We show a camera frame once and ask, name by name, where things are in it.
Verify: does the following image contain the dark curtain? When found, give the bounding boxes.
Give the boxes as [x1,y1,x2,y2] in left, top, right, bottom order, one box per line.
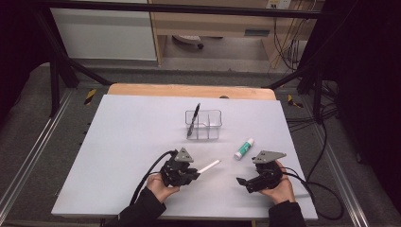
[0,0,55,124]
[302,0,401,206]

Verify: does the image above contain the hand-held gripper black cable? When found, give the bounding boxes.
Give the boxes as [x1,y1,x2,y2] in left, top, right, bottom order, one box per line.
[282,166,345,221]
[129,149,178,206]

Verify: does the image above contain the office chair base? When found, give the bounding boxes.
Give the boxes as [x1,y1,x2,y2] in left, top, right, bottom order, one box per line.
[172,34,205,50]

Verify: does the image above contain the clear plastic organizer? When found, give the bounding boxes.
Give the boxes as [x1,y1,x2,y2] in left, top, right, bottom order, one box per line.
[184,109,223,141]

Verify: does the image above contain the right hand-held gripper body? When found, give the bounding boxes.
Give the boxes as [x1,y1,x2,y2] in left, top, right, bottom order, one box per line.
[245,150,288,194]

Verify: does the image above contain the hanging cable bundle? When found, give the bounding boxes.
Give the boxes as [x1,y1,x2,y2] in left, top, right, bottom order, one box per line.
[272,17,308,72]

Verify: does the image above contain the black floor cables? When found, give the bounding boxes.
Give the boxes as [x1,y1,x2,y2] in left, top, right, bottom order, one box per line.
[285,79,340,181]

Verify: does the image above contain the white cabinet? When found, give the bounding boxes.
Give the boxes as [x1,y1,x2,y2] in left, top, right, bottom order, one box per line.
[50,8,158,61]

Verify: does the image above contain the person's right hand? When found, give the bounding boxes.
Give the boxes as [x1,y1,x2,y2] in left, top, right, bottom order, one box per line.
[259,160,297,205]

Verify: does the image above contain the white table board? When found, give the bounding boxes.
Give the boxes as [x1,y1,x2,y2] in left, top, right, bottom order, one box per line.
[51,94,319,221]

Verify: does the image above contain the wooden table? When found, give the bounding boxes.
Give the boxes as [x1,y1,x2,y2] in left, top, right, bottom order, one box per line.
[107,82,277,101]

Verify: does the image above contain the black pen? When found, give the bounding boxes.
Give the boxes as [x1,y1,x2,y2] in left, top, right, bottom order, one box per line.
[186,102,201,139]

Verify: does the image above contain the black frame crossbar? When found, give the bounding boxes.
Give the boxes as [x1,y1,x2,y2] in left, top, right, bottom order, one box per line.
[31,0,335,19]

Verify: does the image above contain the wall power socket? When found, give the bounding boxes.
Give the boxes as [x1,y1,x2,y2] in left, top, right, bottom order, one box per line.
[266,0,292,9]

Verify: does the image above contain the right hand-held gripper black cable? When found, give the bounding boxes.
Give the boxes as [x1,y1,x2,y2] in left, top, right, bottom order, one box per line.
[282,166,345,221]

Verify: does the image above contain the white marker pen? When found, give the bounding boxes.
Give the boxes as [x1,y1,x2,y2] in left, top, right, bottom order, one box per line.
[197,159,222,175]

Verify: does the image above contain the person's left hand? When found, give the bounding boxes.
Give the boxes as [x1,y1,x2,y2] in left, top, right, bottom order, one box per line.
[146,173,181,203]

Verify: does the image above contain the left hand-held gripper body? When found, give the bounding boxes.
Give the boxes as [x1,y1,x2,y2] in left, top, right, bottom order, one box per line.
[160,147,197,187]

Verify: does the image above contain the black frame strut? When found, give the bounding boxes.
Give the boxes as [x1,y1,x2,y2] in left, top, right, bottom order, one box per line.
[264,61,324,125]
[32,10,113,118]

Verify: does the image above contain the wooden desk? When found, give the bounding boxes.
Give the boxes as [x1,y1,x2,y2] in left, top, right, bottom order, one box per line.
[148,0,325,69]

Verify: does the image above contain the aluminium floor rail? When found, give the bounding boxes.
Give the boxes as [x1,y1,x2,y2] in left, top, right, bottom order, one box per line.
[310,126,370,227]
[0,89,75,218]

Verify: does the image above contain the white green glue stick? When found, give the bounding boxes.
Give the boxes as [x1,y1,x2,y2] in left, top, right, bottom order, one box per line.
[234,137,255,161]

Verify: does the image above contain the yellow black tape marker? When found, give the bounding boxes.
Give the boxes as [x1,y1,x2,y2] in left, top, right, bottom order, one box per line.
[83,88,97,106]
[287,94,304,109]

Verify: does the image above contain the left hand-held gripper black cable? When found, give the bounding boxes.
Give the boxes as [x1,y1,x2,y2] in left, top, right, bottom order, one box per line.
[129,149,178,206]

